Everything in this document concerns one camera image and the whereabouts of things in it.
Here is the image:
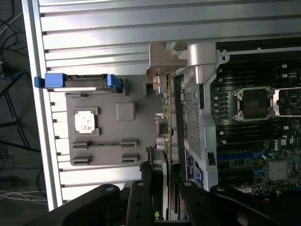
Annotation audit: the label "silver socket cover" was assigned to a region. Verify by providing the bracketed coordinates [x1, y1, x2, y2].
[273, 87, 301, 118]

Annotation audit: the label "green RAM stick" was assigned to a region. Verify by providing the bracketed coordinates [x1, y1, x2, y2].
[74, 142, 137, 146]

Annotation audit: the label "blue expansion slot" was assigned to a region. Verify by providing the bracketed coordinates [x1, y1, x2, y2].
[217, 152, 267, 161]

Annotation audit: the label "white floor cables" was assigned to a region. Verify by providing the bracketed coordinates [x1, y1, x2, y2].
[0, 189, 48, 207]

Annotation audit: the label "CPU socket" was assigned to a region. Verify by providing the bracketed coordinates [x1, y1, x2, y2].
[232, 86, 276, 122]

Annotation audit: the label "black open PC case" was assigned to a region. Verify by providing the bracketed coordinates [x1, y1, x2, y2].
[171, 41, 301, 212]

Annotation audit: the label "green motherboard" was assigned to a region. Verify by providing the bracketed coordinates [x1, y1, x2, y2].
[210, 63, 301, 198]

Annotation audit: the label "silver chipset heatsink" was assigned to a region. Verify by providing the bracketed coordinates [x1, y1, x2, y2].
[268, 160, 290, 181]

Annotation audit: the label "silver CPU chip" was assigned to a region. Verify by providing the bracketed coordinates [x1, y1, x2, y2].
[74, 110, 97, 134]

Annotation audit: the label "hard disk in blue caddy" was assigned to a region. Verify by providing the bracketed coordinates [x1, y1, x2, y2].
[34, 73, 125, 94]

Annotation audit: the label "grey parts rack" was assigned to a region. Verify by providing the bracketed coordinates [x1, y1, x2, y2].
[64, 76, 165, 167]

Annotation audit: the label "black floor stand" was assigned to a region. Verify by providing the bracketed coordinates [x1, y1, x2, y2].
[0, 90, 42, 153]

